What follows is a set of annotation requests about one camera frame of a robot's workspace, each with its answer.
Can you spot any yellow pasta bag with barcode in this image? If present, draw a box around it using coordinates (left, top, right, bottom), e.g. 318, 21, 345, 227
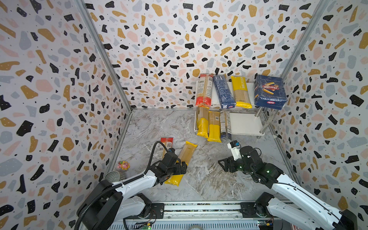
164, 141, 197, 186

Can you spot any yellow Pastatime spaghetti bag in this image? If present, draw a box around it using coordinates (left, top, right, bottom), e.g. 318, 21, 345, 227
231, 76, 252, 109

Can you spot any blue spaghetti box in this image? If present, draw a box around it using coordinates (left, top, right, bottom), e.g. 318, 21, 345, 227
213, 75, 236, 109

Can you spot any blue Barilla pasta box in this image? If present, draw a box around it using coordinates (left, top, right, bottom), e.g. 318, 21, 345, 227
255, 75, 287, 110

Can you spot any red clear spaghetti bag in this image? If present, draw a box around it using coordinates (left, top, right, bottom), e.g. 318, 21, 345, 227
195, 74, 213, 108

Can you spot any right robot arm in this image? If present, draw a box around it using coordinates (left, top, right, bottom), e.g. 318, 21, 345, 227
218, 141, 358, 230

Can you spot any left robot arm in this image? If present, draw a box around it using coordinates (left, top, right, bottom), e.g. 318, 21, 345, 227
74, 148, 187, 230

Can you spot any small red pasta bag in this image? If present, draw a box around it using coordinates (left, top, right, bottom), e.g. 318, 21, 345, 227
159, 138, 173, 159

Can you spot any white two-tier metal shelf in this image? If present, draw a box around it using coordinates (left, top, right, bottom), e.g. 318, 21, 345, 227
193, 80, 286, 137

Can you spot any pink flower toy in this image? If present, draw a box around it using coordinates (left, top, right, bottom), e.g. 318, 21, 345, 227
117, 161, 130, 171

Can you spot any grey ribbed bowl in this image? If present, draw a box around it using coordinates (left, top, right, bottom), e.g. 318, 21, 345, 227
104, 171, 122, 183

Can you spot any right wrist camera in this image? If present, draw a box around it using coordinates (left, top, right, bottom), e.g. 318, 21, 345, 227
227, 140, 242, 161

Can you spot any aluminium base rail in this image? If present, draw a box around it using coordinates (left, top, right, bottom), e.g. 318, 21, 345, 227
109, 200, 320, 230

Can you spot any black corrugated cable hose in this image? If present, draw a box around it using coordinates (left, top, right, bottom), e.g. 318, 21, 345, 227
74, 140, 170, 230

